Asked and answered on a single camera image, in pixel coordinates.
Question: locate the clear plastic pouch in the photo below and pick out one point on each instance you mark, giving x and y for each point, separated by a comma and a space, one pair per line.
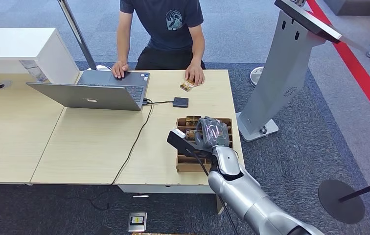
34, 71

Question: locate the person's right hand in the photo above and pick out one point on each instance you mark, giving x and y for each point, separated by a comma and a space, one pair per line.
120, 69

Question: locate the white table foot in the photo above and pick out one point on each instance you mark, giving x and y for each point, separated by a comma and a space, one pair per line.
140, 196

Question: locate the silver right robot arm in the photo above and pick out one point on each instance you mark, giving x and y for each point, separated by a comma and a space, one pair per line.
237, 191

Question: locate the black stanchion with round base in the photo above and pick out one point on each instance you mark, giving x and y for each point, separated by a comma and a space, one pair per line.
340, 201

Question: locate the silver floor socket box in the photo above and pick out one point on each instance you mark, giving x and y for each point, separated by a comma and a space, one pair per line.
137, 222

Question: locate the person's left hand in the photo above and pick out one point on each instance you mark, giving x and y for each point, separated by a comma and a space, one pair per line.
195, 74

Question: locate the white round stand base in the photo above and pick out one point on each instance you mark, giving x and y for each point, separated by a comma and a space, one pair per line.
255, 76

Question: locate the autumn path print key card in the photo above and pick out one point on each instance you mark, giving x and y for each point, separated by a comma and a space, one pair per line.
192, 121

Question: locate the person's right forearm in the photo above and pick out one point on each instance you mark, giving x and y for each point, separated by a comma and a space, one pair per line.
123, 45

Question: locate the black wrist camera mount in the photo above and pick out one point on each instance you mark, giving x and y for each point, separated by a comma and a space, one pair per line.
180, 140

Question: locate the grey laptop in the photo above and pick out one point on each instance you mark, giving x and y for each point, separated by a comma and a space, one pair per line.
87, 97

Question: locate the white cabinet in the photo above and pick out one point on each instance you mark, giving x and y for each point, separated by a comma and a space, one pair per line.
16, 45

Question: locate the person's left forearm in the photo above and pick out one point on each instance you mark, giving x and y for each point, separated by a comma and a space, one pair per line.
198, 48

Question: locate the wooden slotted card holder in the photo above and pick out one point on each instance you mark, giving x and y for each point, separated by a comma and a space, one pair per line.
188, 163

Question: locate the small black box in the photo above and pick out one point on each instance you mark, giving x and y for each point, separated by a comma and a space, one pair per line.
180, 102

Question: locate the person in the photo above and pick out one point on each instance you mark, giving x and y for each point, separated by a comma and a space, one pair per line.
168, 32

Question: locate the grey kiosk stand with screen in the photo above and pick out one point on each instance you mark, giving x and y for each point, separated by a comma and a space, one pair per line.
279, 84

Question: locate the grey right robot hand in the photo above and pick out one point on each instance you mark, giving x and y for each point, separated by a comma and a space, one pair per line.
212, 133

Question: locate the autumn hotel print key card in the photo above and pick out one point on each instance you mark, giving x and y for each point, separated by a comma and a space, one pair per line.
191, 134

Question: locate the dark grey platform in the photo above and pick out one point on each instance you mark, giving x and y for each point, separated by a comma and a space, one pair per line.
360, 7

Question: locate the grey pole with white base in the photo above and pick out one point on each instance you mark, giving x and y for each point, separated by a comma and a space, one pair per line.
78, 35

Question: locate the red barrier belt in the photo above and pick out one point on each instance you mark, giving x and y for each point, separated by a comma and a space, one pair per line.
360, 74

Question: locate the small stack of key cards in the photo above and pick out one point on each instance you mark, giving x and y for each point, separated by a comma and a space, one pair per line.
187, 86

